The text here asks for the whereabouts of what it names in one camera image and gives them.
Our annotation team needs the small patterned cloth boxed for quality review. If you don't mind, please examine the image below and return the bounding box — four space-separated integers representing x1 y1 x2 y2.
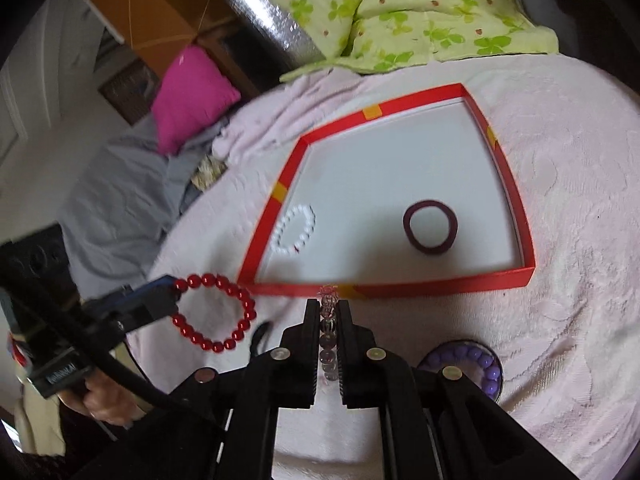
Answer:
191 154 228 192

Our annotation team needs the dark framed picture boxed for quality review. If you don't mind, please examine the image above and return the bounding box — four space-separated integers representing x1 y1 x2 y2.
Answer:
97 57 161 126

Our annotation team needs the magenta pillow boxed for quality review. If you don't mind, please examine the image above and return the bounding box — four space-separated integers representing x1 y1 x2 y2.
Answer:
150 44 242 156

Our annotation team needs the black cord bracelet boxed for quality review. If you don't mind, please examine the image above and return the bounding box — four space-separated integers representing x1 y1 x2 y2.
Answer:
249 321 274 361

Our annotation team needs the red shallow box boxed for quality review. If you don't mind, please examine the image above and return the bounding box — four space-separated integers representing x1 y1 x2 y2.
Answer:
236 83 537 300

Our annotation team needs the silver foil sheet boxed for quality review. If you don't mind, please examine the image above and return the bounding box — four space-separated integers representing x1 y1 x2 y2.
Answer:
223 0 326 68

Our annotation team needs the purple bead bracelet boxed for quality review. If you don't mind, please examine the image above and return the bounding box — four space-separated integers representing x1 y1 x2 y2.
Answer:
419 340 502 401

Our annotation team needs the clear bead bracelet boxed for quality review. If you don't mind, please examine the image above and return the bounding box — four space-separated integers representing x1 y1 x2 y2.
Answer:
317 284 343 386

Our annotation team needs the dark purple hair tie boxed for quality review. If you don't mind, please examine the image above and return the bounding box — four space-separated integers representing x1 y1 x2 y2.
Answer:
403 200 459 258

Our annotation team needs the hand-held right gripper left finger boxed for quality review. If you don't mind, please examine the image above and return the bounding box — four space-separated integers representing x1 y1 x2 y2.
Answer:
75 299 321 480

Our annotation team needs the person's left hand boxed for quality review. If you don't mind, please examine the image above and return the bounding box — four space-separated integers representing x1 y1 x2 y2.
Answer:
60 374 147 427

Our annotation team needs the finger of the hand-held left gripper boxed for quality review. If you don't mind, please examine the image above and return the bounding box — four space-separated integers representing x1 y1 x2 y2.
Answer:
82 275 182 333

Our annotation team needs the red bead bracelet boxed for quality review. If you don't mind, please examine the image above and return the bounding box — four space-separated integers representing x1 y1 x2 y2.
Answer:
171 272 258 354

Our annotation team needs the white bead bracelet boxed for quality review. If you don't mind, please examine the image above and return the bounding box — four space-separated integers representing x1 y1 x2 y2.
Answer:
272 204 317 257

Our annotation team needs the pale pink blanket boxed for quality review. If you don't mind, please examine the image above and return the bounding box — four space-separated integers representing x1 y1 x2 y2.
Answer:
125 52 640 480

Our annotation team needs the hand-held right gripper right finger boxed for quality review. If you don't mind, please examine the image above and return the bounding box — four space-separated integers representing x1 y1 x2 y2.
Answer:
337 301 576 480

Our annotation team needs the grey blanket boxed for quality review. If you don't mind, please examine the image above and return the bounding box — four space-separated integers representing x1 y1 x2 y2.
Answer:
60 110 236 281

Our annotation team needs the green floral quilt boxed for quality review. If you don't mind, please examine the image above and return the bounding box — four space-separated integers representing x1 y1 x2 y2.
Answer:
204 0 559 83

